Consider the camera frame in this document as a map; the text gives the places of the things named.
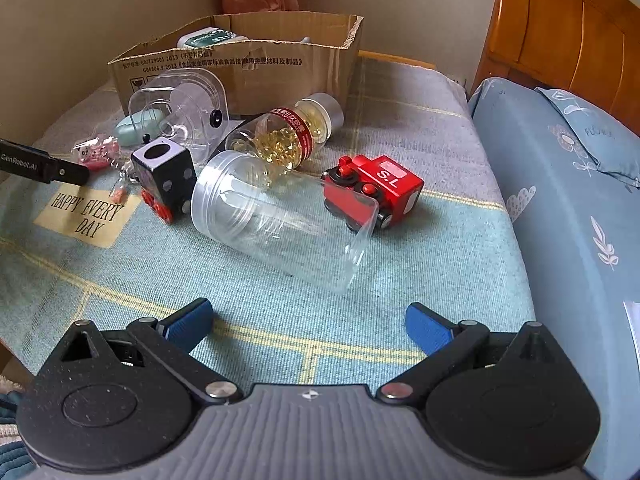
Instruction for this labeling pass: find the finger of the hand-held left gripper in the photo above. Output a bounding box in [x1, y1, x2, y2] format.
[49, 157, 91, 185]

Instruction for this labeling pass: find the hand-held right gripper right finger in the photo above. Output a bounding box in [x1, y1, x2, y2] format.
[376, 302, 581, 406]

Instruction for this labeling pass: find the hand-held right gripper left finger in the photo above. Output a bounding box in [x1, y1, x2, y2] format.
[47, 297, 246, 406]

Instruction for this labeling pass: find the pink charm keychain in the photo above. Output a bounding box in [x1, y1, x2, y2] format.
[72, 132, 121, 172]

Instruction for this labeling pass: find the mint green oval case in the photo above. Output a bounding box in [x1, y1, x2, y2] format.
[114, 109, 168, 147]

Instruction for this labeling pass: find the black toy train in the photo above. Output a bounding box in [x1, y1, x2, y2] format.
[130, 136, 199, 225]

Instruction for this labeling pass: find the clear plastic jar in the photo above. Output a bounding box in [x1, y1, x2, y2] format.
[190, 149, 382, 295]

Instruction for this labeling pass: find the clear plastic container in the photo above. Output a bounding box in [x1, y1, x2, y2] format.
[128, 71, 230, 163]

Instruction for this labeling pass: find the red toy train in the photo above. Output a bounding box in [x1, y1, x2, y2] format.
[321, 155, 426, 235]

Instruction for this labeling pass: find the yellow capsule bottle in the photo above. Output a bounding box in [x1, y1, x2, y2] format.
[224, 92, 346, 188]

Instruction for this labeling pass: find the brown cardboard box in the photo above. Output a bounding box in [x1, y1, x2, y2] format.
[107, 12, 365, 121]

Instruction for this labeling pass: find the checked blanket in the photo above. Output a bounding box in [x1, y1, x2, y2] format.
[0, 57, 533, 396]

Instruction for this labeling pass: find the blue floral bed sheet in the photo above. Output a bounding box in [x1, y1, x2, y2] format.
[467, 76, 640, 480]

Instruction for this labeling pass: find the green white medical container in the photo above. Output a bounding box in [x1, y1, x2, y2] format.
[176, 27, 248, 51]

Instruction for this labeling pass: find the blue floral pillow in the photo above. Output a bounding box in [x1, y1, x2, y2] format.
[535, 86, 640, 186]

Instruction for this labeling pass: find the wooden bench edge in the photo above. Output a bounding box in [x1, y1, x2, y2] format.
[359, 50, 438, 71]

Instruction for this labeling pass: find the wooden headboard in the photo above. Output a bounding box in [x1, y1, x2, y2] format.
[472, 0, 640, 136]

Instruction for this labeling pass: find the teal corduroy cloth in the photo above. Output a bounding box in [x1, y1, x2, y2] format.
[0, 375, 36, 466]

